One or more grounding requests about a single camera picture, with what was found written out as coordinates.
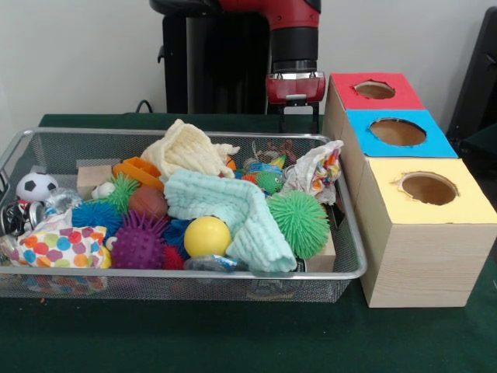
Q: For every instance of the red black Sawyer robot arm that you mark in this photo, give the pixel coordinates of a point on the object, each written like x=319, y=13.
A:
x=295, y=42

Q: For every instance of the plain green spiky ball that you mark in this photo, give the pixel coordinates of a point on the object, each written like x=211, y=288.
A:
x=299, y=223

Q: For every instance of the mint green waffle cloth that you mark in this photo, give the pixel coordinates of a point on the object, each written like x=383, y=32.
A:
x=252, y=217

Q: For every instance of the dark green tablecloth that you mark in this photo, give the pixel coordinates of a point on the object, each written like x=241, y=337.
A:
x=233, y=338

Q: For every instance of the clear mesh bin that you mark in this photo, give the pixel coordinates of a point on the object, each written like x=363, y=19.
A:
x=349, y=248

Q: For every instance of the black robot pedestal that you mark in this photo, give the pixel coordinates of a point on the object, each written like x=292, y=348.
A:
x=202, y=70

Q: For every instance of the plain blue spiky ball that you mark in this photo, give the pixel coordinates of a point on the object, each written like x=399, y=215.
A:
x=95, y=215

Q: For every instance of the brown toy football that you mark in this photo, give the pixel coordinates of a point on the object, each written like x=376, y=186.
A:
x=148, y=201

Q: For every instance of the wooden box with three holes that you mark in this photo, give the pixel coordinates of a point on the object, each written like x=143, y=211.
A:
x=427, y=264

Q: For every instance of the smooth yellow ball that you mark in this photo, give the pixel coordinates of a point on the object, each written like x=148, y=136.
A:
x=207, y=237

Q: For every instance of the black upright panel stand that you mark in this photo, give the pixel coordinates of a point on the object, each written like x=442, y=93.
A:
x=477, y=77

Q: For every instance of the purple spiky toy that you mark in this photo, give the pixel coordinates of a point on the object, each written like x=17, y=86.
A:
x=137, y=245

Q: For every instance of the tiger plush toy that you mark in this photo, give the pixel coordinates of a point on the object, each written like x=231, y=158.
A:
x=285, y=147

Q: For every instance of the multicoloured patterned cloth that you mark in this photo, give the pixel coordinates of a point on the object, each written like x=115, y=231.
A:
x=58, y=245

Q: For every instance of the small soccer ball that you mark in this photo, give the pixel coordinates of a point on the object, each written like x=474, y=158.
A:
x=37, y=186

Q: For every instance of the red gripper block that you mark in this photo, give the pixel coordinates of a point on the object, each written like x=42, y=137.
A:
x=295, y=86

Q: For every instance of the green spiky ball with eyes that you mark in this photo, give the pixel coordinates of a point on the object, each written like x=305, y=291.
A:
x=122, y=190

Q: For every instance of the cream waffle cloth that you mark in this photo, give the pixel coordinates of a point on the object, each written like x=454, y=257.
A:
x=186, y=153

